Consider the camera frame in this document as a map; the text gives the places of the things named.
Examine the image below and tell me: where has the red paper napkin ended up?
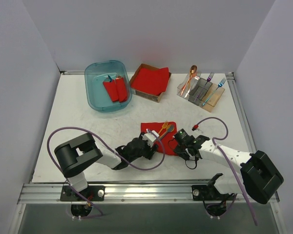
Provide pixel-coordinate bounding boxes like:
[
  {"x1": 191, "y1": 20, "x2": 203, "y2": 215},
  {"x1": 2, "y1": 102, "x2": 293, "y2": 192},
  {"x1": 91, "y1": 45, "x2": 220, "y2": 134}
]
[{"x1": 140, "y1": 121, "x2": 177, "y2": 156}]

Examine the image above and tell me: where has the orange plastic fork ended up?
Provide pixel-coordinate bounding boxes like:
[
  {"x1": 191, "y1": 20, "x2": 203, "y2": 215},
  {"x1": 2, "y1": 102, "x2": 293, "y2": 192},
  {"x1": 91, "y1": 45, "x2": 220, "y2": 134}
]
[{"x1": 158, "y1": 121, "x2": 168, "y2": 135}]

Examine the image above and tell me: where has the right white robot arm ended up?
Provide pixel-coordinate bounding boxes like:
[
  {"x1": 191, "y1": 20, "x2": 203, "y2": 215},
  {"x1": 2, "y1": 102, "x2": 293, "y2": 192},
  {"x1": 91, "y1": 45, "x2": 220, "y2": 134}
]
[{"x1": 173, "y1": 135, "x2": 284, "y2": 204}]

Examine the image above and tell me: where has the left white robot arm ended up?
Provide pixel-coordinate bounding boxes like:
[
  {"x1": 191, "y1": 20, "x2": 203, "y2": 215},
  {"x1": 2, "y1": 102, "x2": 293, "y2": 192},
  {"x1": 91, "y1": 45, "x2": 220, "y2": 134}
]
[{"x1": 54, "y1": 130, "x2": 159, "y2": 200}]

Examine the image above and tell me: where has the right rolled red napkin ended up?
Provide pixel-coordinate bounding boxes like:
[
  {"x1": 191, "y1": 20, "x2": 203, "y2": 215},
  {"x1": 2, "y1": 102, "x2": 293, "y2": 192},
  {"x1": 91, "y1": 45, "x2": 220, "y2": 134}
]
[{"x1": 115, "y1": 77, "x2": 127, "y2": 102}]

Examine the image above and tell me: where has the rolled red napkin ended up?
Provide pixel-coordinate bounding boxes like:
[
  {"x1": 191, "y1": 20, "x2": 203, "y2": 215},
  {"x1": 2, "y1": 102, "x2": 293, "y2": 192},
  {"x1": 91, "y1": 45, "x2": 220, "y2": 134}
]
[
  {"x1": 115, "y1": 77, "x2": 127, "y2": 102},
  {"x1": 103, "y1": 80, "x2": 119, "y2": 102}
]

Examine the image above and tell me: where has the left rolled red napkin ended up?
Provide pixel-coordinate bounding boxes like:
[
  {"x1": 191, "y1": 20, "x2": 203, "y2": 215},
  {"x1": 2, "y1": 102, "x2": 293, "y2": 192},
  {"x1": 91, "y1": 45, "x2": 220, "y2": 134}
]
[{"x1": 103, "y1": 80, "x2": 119, "y2": 102}]

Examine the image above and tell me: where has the red napkin stack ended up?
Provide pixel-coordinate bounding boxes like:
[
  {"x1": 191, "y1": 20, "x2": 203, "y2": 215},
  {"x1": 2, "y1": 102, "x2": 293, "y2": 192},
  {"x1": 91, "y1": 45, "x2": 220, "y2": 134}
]
[{"x1": 131, "y1": 67, "x2": 169, "y2": 96}]

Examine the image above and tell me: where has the clear acrylic utensil holder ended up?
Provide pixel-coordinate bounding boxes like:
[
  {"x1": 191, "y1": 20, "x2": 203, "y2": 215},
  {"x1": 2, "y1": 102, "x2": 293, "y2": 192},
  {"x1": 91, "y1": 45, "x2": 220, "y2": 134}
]
[{"x1": 177, "y1": 73, "x2": 227, "y2": 113}]

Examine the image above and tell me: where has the blue transparent plastic bin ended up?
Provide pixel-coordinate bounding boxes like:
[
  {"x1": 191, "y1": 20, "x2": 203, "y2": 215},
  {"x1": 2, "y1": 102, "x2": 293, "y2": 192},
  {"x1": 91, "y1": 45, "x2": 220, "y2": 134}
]
[{"x1": 84, "y1": 60, "x2": 132, "y2": 113}]

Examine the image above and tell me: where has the silver fork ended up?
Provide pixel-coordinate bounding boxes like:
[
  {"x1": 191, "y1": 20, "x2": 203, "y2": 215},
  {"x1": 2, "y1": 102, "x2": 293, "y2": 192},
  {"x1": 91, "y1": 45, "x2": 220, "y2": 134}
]
[{"x1": 188, "y1": 72, "x2": 201, "y2": 91}]

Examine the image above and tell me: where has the blue metallic fork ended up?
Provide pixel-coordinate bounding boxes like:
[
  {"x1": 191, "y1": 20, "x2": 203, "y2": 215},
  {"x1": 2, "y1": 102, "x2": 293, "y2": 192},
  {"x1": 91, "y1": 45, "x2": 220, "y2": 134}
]
[{"x1": 202, "y1": 78, "x2": 227, "y2": 106}]

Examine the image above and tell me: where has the purple metallic fork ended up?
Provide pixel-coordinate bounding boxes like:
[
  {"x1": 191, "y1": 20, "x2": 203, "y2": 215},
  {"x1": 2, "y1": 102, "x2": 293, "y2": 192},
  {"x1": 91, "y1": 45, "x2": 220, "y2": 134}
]
[{"x1": 194, "y1": 73, "x2": 214, "y2": 102}]

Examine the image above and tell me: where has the copper metallic spoon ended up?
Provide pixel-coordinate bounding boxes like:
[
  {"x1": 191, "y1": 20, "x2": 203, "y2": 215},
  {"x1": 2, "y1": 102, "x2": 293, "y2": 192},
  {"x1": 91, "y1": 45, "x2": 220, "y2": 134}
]
[{"x1": 181, "y1": 65, "x2": 197, "y2": 94}]

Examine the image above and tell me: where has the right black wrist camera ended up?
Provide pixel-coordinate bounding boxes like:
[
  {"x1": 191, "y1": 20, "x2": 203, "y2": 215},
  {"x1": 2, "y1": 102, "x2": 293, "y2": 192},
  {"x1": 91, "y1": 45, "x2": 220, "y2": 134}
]
[{"x1": 173, "y1": 129, "x2": 195, "y2": 147}]

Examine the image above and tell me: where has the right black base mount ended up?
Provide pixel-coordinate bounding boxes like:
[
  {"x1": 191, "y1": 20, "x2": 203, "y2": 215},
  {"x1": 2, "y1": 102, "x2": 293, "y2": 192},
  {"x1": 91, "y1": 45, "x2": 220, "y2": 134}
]
[{"x1": 191, "y1": 184, "x2": 233, "y2": 201}]

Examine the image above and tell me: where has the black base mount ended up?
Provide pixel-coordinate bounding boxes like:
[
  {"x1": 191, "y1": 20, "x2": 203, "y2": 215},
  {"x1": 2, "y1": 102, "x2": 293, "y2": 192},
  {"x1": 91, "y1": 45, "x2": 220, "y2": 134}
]
[
  {"x1": 60, "y1": 185, "x2": 105, "y2": 202},
  {"x1": 191, "y1": 184, "x2": 233, "y2": 201}
]

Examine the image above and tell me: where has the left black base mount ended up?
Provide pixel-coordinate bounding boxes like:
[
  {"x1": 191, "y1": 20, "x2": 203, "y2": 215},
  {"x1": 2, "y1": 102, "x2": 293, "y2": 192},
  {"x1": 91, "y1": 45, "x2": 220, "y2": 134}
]
[{"x1": 60, "y1": 185, "x2": 105, "y2": 202}]

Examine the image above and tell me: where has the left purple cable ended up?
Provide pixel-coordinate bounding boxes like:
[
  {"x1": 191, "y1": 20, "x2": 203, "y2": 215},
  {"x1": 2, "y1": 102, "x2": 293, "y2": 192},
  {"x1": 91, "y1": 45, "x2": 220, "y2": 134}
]
[{"x1": 46, "y1": 126, "x2": 166, "y2": 218}]

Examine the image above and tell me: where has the aluminium front rail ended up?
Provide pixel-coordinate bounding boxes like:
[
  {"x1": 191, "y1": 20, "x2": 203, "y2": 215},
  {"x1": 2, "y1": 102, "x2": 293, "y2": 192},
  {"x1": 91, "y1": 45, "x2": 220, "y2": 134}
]
[{"x1": 19, "y1": 181, "x2": 280, "y2": 204}]

